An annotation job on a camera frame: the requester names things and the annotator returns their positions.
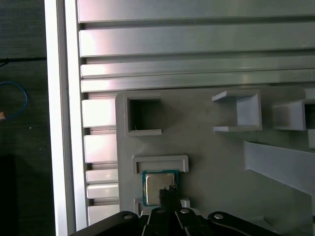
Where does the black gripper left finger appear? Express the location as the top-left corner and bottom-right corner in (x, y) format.
(73, 186), (170, 236)

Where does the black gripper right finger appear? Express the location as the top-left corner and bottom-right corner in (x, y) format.
(169, 185), (281, 236)

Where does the silver CPU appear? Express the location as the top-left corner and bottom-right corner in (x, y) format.
(141, 169), (179, 207)

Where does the grey parts rack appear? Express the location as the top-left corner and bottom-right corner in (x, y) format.
(115, 86), (315, 236)

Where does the blue floor cable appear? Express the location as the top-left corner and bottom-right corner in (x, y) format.
(0, 81), (30, 121)

